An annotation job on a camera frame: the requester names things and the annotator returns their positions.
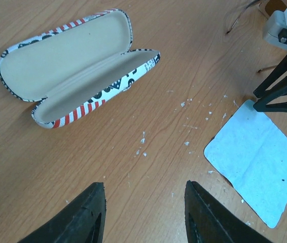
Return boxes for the flag print glasses case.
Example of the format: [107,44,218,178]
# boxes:
[0,9,160,129]

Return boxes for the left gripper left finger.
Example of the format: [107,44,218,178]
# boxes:
[20,182,106,242]

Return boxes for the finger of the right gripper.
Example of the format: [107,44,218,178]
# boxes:
[253,50,287,98]
[253,94,287,112]

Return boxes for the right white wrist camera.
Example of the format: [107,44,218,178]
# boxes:
[263,9,287,51]

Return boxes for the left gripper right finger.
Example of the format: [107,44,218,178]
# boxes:
[185,180,271,242]

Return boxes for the light blue cleaning cloth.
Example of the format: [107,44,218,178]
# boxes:
[204,100,287,228]

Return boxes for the brown tinted sunglasses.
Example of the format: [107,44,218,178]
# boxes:
[225,0,287,74]

